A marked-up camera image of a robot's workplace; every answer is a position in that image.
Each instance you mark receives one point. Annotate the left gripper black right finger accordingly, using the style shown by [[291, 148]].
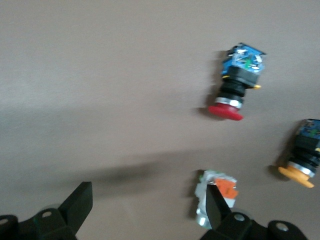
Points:
[[216, 212]]

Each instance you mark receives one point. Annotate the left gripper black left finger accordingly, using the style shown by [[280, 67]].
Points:
[[75, 207]]

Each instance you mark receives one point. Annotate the white button with orange insert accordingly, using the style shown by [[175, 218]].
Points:
[[226, 190]]

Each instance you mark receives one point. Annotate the yellow mushroom push button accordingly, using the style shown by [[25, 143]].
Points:
[[300, 175]]

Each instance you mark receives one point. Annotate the red mushroom push button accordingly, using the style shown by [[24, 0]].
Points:
[[237, 75]]

